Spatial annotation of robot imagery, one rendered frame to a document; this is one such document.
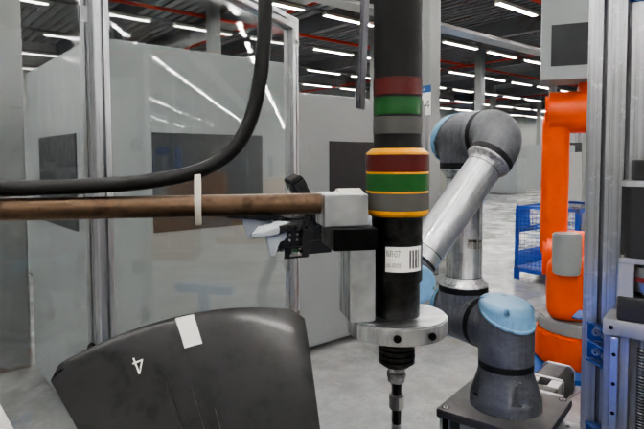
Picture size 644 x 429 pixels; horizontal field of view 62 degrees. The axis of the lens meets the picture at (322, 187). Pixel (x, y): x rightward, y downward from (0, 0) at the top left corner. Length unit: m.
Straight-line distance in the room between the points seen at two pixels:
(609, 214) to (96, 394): 1.08
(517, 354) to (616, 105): 0.56
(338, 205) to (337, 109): 4.16
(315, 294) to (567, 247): 1.94
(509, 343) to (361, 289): 0.88
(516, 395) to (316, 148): 3.33
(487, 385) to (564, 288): 3.15
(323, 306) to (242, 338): 4.03
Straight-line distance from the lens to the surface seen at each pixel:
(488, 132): 1.17
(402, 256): 0.37
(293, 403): 0.49
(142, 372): 0.50
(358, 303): 0.37
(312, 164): 4.31
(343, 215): 0.35
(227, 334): 0.52
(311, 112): 4.32
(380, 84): 0.37
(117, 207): 0.35
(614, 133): 1.30
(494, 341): 1.23
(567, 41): 4.41
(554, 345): 4.47
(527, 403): 1.27
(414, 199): 0.36
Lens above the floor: 1.57
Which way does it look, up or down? 3 degrees down
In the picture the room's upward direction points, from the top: straight up
